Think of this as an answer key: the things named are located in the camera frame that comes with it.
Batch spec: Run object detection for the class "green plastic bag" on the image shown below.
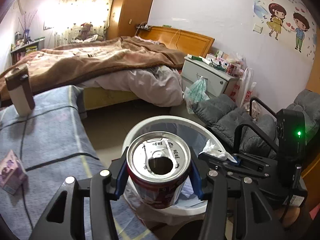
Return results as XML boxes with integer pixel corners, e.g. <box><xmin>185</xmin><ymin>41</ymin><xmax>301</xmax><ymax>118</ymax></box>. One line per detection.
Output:
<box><xmin>184</xmin><ymin>76</ymin><xmax>209</xmax><ymax>114</ymax></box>

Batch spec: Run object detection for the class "wooden bed headboard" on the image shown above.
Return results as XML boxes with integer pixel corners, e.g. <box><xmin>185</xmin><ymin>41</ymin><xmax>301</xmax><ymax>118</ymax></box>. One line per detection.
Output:
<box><xmin>137</xmin><ymin>26</ymin><xmax>215</xmax><ymax>57</ymax></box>

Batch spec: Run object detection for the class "wooden wardrobe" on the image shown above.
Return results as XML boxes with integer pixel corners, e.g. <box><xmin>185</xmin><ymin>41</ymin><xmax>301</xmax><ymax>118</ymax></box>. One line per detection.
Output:
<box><xmin>106</xmin><ymin>0</ymin><xmax>153</xmax><ymax>40</ymax></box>

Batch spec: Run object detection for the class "patterned window curtain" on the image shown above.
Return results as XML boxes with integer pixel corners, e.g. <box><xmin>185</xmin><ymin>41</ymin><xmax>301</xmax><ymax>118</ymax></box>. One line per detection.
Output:
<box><xmin>54</xmin><ymin>0</ymin><xmax>113</xmax><ymax>47</ymax></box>

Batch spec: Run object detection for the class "brown teddy bear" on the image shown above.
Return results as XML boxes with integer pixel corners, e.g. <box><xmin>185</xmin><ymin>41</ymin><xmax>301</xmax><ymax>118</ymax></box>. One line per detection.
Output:
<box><xmin>75</xmin><ymin>23</ymin><xmax>99</xmax><ymax>41</ymax></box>

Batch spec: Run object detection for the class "grey cushioned chair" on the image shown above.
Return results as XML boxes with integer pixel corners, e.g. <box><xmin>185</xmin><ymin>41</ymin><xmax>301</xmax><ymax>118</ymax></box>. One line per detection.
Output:
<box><xmin>192</xmin><ymin>89</ymin><xmax>319</xmax><ymax>159</ymax></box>

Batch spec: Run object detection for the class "purple tissue box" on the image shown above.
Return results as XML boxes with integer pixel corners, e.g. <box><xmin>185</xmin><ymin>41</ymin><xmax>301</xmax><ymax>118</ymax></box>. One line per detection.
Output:
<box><xmin>0</xmin><ymin>150</ymin><xmax>28</xmax><ymax>195</ymax></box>

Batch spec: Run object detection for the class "white tissue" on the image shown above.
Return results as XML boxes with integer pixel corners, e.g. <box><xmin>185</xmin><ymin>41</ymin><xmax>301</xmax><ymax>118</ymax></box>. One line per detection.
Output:
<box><xmin>201</xmin><ymin>139</ymin><xmax>230</xmax><ymax>160</ymax></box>

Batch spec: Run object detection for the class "cartoon couple wall sticker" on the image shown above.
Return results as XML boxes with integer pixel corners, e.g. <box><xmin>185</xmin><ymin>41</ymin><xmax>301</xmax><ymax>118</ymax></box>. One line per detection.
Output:
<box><xmin>253</xmin><ymin>0</ymin><xmax>317</xmax><ymax>61</ymax></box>

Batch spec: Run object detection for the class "white round trash bin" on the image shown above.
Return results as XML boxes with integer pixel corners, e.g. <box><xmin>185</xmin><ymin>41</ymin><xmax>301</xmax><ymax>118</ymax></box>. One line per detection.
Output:
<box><xmin>123</xmin><ymin>115</ymin><xmax>225</xmax><ymax>217</ymax></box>

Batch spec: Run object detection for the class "white bedside cabinet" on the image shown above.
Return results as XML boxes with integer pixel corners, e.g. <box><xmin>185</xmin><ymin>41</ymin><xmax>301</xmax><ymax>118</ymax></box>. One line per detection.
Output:
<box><xmin>181</xmin><ymin>56</ymin><xmax>238</xmax><ymax>98</ymax></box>

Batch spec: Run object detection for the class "brown fleece blanket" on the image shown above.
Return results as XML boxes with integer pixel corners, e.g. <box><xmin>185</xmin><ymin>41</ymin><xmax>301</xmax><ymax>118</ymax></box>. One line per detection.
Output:
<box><xmin>15</xmin><ymin>37</ymin><xmax>186</xmax><ymax>94</ymax></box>

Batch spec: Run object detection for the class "pink bed sheet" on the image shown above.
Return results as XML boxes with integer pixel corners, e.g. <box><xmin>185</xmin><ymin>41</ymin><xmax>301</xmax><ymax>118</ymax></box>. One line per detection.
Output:
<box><xmin>79</xmin><ymin>66</ymin><xmax>183</xmax><ymax>107</ymax></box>

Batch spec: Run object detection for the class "black camera box green light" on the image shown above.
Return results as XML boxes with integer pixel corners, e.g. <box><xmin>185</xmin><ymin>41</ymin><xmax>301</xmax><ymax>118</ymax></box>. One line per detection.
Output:
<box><xmin>276</xmin><ymin>109</ymin><xmax>305</xmax><ymax>164</ymax></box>

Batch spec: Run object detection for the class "red aluminium drink can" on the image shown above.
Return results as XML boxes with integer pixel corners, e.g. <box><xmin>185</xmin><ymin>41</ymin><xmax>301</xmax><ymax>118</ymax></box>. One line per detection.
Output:
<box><xmin>126</xmin><ymin>131</ymin><xmax>191</xmax><ymax>209</ymax></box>

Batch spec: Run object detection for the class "white brown lidded mug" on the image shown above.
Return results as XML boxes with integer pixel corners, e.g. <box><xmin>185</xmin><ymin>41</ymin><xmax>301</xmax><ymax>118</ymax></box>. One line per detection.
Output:
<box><xmin>4</xmin><ymin>63</ymin><xmax>35</xmax><ymax>116</ymax></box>

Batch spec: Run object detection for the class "white plastic shopping bag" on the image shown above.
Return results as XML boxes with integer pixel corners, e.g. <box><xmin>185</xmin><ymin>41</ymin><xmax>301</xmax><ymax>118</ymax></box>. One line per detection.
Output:
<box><xmin>229</xmin><ymin>68</ymin><xmax>257</xmax><ymax>107</ymax></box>

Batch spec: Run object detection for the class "blue patterned tablecloth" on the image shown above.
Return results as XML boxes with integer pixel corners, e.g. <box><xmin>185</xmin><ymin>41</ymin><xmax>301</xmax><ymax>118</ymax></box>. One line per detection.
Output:
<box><xmin>1</xmin><ymin>86</ymin><xmax>103</xmax><ymax>239</ymax></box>

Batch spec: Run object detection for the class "cluttered side shelf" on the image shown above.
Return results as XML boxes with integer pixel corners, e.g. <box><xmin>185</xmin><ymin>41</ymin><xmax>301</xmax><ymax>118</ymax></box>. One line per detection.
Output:
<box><xmin>10</xmin><ymin>30</ymin><xmax>45</xmax><ymax>64</ymax></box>

